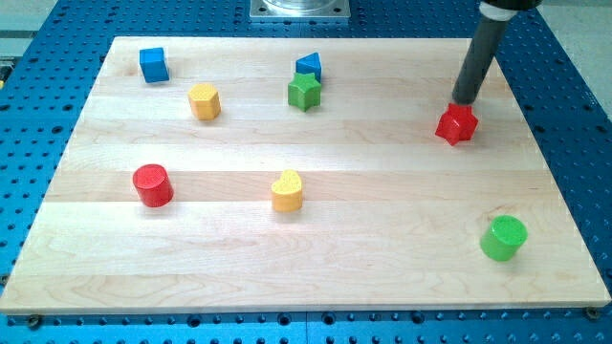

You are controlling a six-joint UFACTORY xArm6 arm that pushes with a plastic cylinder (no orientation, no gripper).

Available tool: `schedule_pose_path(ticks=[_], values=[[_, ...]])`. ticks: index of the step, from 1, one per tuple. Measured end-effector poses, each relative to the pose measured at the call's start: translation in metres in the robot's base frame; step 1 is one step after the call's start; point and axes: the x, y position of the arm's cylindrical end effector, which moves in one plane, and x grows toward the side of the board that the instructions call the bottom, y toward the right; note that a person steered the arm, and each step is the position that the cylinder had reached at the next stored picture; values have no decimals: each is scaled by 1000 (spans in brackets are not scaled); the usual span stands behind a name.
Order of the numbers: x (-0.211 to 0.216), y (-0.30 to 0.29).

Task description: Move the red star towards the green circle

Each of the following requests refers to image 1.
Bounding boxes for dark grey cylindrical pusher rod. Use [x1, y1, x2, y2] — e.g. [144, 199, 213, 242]
[452, 0, 518, 105]

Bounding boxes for red star block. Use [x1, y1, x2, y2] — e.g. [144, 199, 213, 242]
[435, 103, 478, 146]

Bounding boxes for green star block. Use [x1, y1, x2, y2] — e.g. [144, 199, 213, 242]
[288, 73, 321, 112]

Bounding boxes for blue triangle block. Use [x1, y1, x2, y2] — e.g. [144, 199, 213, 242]
[295, 53, 322, 82]

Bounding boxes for green cylinder block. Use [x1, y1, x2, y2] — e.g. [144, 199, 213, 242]
[480, 215, 528, 262]

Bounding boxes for yellow heart block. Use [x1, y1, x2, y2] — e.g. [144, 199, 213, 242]
[271, 169, 303, 212]

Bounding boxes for yellow hexagon block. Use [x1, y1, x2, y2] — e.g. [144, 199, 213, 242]
[187, 83, 221, 120]

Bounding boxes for light wooden board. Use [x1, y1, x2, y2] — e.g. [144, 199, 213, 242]
[1, 36, 610, 314]

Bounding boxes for blue cube block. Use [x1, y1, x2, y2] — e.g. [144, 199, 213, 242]
[139, 47, 169, 83]

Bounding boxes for red cylinder block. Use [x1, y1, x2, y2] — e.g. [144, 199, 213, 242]
[132, 164, 174, 207]

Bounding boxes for blue perforated metal table plate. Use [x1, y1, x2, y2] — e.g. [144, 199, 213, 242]
[1, 1, 611, 343]

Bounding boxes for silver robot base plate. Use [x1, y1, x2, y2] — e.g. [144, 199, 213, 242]
[250, 0, 351, 19]

